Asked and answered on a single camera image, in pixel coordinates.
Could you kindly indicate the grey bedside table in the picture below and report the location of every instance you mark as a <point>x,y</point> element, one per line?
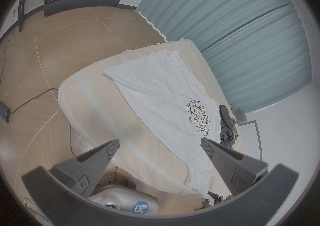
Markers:
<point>241,114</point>

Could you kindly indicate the grey power strip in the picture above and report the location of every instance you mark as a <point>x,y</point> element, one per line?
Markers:
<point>3,111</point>

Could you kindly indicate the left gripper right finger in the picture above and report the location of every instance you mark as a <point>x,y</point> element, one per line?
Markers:
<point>230,170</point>

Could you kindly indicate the white printed T-shirt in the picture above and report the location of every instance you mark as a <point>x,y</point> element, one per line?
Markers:
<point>155,99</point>

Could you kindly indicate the bed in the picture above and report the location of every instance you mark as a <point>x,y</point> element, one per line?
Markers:
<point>100,99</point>

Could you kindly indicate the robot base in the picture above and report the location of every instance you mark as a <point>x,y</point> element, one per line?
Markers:
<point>120,200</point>

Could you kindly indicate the pile of clothes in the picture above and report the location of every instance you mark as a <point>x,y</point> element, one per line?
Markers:
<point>226,129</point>

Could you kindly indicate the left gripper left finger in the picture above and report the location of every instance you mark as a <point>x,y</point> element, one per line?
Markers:
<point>92,170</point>

